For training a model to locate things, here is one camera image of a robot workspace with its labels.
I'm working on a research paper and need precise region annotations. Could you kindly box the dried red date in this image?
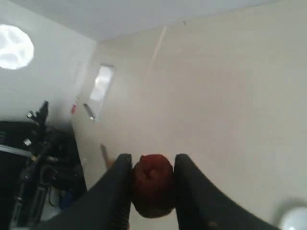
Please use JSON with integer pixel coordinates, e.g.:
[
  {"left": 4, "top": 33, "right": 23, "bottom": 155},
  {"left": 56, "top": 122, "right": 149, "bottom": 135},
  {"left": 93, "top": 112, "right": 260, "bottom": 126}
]
[{"left": 131, "top": 154, "right": 176, "bottom": 219}]

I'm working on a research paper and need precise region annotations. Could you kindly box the round white ceiling light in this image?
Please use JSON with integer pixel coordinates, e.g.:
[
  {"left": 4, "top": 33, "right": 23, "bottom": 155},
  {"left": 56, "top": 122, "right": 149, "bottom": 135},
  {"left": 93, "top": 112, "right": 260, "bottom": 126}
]
[{"left": 0, "top": 24, "right": 35, "bottom": 70}]

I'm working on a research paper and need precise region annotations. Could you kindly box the white plastic tray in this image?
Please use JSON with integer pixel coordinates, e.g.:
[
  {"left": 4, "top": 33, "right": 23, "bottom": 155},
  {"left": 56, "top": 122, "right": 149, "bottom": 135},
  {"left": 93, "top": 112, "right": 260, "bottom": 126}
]
[{"left": 279, "top": 207, "right": 307, "bottom": 230}]

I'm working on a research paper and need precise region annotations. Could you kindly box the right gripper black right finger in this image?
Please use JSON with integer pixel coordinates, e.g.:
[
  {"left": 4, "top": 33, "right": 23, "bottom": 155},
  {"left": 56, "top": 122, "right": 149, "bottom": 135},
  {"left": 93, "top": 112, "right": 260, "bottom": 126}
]
[{"left": 174, "top": 154, "right": 276, "bottom": 230}]

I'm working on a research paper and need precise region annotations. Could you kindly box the door with glass window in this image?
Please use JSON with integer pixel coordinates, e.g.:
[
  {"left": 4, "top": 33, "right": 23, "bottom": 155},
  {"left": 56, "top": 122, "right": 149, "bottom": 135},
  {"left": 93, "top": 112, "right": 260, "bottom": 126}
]
[{"left": 71, "top": 63, "right": 115, "bottom": 122}]

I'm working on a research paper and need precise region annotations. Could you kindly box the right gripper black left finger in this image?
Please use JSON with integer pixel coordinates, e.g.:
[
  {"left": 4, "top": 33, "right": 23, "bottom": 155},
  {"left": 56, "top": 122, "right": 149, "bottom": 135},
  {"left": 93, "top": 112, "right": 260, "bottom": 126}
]
[{"left": 36, "top": 154, "right": 132, "bottom": 230}]

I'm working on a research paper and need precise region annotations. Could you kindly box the black tripod equipment stand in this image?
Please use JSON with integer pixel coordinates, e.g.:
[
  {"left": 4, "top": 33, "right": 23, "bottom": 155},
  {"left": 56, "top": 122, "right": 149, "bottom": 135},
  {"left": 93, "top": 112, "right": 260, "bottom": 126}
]
[{"left": 0, "top": 101, "right": 87, "bottom": 230}]

